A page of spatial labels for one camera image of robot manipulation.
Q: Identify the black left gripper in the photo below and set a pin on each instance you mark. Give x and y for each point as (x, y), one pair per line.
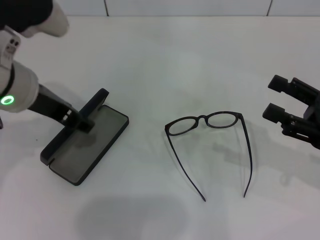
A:
(47, 105)

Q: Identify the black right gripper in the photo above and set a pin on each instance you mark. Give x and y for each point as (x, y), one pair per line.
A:
(315, 125)

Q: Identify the black glasses case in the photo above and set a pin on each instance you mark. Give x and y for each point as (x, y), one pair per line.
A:
(87, 150)

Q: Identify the black glasses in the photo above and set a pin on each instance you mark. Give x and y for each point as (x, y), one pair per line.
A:
(202, 116)

